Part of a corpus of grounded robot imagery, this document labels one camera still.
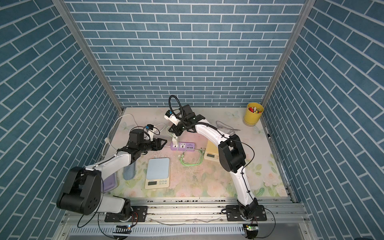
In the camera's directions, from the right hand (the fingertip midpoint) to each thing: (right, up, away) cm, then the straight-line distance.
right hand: (171, 129), depth 90 cm
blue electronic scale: (-7, -25, -5) cm, 26 cm away
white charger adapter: (+2, -7, +3) cm, 8 cm away
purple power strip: (+7, -11, +6) cm, 14 cm away
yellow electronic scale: (+25, -14, +3) cm, 29 cm away
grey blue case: (-24, -24, -4) cm, 34 cm away
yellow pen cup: (+53, +10, +10) cm, 55 cm away
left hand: (-3, -7, -1) cm, 8 cm away
